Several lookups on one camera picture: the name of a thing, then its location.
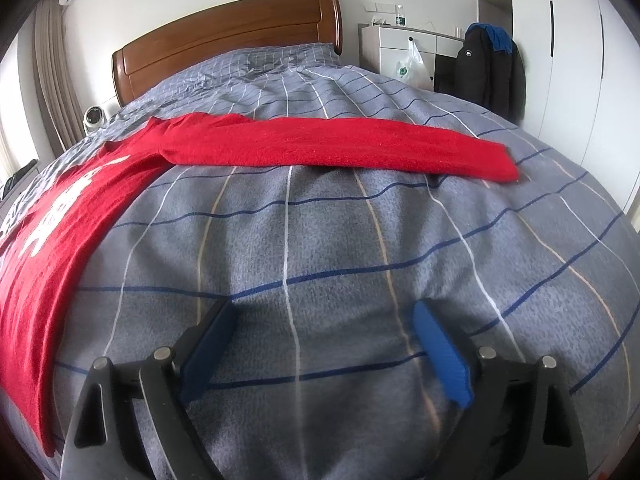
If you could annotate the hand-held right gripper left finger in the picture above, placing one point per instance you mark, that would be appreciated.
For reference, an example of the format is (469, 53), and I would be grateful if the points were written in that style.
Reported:
(210, 350)

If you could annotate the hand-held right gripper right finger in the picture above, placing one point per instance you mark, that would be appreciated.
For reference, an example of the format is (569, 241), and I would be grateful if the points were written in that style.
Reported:
(445, 355)

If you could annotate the red sweater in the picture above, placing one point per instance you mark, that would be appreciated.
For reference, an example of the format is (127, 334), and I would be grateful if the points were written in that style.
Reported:
(325, 145)

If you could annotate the dark clothes pile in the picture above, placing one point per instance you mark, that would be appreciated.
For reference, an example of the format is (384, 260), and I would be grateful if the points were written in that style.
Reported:
(20, 174)

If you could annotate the bed with grey checked sheet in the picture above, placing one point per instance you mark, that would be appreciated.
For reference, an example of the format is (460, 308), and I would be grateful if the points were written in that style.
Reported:
(325, 240)

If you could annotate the small white fan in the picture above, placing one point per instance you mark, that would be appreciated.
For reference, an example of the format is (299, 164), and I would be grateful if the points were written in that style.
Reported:
(95, 117)

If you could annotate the black jacket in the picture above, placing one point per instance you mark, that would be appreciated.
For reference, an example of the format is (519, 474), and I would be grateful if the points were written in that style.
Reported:
(480, 70)

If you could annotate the white plastic bag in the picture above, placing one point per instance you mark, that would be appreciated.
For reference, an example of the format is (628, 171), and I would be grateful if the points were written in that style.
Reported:
(411, 67)

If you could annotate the white wardrobe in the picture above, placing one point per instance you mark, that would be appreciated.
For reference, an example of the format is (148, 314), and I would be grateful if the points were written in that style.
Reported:
(575, 85)

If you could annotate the white side cabinet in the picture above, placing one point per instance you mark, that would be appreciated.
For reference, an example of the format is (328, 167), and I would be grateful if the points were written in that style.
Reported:
(390, 45)

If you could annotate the wooden headboard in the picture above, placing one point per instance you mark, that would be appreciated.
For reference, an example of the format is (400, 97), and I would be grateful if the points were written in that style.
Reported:
(225, 35)

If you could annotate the beige curtain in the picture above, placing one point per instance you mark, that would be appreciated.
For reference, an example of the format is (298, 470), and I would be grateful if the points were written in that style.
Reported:
(55, 70)

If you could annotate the blue garment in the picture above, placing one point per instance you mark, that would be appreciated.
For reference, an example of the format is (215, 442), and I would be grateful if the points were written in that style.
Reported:
(500, 37)

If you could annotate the small bottle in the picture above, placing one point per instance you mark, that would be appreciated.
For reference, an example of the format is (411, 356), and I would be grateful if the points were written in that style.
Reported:
(400, 16)

